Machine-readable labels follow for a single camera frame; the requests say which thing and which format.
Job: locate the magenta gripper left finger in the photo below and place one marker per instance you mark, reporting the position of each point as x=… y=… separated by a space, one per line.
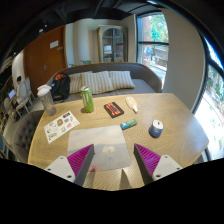
x=73 y=168

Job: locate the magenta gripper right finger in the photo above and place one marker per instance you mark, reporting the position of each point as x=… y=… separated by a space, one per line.
x=153 y=166

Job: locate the grey sky-print mouse pad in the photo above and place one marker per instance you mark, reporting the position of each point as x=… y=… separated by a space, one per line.
x=110 y=147

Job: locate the white sticker sheet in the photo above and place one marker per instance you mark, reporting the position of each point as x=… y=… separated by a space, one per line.
x=60 y=126

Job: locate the teal snack packet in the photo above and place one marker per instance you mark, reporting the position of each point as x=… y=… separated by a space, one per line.
x=128 y=124

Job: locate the grey tufted chair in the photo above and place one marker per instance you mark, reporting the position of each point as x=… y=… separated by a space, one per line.
x=24 y=135

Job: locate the white cream tube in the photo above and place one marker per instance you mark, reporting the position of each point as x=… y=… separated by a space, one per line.
x=132 y=103

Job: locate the black and red box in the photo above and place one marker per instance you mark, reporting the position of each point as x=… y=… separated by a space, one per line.
x=113 y=109

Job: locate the green drink can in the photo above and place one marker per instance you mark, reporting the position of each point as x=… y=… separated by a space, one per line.
x=86 y=94

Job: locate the clear plastic shaker bottle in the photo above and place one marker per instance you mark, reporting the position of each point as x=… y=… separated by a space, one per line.
x=44 y=93

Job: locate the white chair background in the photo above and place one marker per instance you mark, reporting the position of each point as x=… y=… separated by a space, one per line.
x=22 y=95

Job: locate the striped pillow left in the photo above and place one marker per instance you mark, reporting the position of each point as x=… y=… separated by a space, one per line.
x=76 y=81

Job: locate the striped pillow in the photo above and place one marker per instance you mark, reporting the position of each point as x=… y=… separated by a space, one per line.
x=76 y=81
x=121 y=80
x=99 y=82

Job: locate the black and orange backpack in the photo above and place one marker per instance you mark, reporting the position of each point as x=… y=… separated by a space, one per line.
x=60 y=87

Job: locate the grey curved sofa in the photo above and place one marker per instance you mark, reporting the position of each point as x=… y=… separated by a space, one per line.
x=144 y=79

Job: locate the striped pillow middle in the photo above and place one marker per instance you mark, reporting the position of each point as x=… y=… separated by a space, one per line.
x=99 y=82

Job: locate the striped pillow right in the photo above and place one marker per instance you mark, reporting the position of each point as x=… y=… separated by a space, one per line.
x=121 y=80

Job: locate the seated person in background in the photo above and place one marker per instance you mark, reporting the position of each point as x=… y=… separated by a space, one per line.
x=14 y=92

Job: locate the wooden door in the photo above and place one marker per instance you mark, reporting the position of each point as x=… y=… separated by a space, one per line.
x=44 y=56

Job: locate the glass-door cabinet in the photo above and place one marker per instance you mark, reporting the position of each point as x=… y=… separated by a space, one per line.
x=112 y=43

